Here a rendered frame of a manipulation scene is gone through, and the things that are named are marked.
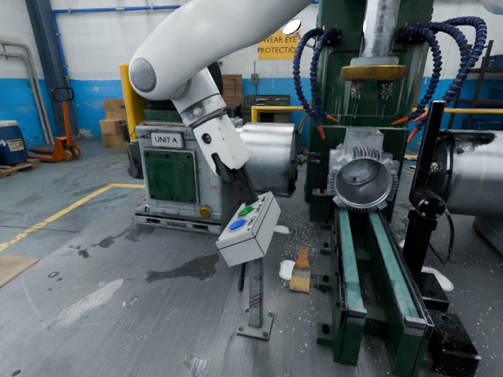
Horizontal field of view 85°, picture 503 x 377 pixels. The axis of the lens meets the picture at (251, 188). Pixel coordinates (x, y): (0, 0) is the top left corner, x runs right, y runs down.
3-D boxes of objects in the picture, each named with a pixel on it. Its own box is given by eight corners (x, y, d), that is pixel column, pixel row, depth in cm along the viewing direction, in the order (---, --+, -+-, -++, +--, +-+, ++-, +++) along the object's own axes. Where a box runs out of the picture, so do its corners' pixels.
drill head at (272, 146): (218, 177, 117) (215, 117, 108) (306, 185, 109) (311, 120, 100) (192, 200, 94) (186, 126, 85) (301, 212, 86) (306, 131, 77)
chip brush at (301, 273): (296, 247, 88) (296, 244, 88) (312, 249, 87) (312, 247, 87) (288, 291, 70) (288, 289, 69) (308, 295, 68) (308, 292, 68)
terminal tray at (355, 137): (343, 148, 98) (345, 127, 95) (375, 149, 95) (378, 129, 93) (344, 156, 87) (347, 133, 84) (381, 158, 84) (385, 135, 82)
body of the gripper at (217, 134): (212, 108, 46) (243, 168, 48) (230, 103, 55) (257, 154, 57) (177, 128, 48) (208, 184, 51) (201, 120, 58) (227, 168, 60)
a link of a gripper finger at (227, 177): (221, 173, 47) (238, 184, 51) (215, 137, 50) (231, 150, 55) (215, 176, 47) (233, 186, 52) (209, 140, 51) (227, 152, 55)
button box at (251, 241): (253, 221, 61) (242, 200, 60) (281, 210, 59) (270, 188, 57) (227, 268, 46) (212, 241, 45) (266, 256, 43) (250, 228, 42)
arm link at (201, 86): (204, 96, 45) (227, 91, 53) (162, 15, 42) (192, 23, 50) (168, 119, 49) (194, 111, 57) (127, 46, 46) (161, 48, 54)
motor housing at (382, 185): (326, 187, 104) (331, 137, 98) (380, 192, 100) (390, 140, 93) (325, 209, 86) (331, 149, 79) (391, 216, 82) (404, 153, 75)
